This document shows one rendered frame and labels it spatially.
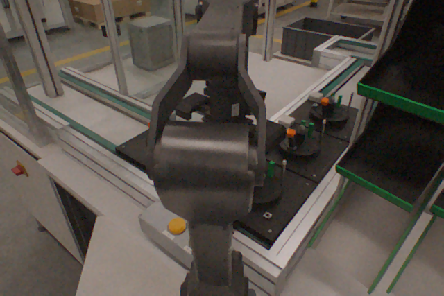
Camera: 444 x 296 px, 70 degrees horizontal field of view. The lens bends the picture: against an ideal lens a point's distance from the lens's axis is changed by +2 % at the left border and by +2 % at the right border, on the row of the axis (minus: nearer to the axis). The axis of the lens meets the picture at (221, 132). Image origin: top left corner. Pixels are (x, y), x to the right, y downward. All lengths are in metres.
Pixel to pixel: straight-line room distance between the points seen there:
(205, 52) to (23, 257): 2.03
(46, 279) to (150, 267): 1.24
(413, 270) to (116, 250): 0.67
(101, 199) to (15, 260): 1.22
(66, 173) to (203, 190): 1.00
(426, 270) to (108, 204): 0.80
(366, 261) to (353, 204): 0.11
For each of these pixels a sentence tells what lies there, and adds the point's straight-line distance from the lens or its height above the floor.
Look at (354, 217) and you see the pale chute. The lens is 0.73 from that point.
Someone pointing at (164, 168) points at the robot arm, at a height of 1.44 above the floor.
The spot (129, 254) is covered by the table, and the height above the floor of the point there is 0.86.
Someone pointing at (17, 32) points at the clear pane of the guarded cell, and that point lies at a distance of 1.78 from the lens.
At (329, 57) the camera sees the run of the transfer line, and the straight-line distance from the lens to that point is 1.92.
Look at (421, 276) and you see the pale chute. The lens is 0.73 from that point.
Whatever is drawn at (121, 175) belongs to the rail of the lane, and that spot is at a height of 0.96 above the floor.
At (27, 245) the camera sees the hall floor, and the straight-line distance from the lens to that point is 2.26.
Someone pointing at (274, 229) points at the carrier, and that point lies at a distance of 0.78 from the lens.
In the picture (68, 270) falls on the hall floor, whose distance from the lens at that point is 2.04.
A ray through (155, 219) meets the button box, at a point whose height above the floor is 0.96.
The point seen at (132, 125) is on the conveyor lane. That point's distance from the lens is 1.26.
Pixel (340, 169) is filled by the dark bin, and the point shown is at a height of 1.21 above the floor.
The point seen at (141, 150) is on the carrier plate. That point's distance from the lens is 1.02.
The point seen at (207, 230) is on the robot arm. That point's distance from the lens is 0.29.
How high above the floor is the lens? 1.57
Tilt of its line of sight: 34 degrees down
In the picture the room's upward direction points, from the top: straight up
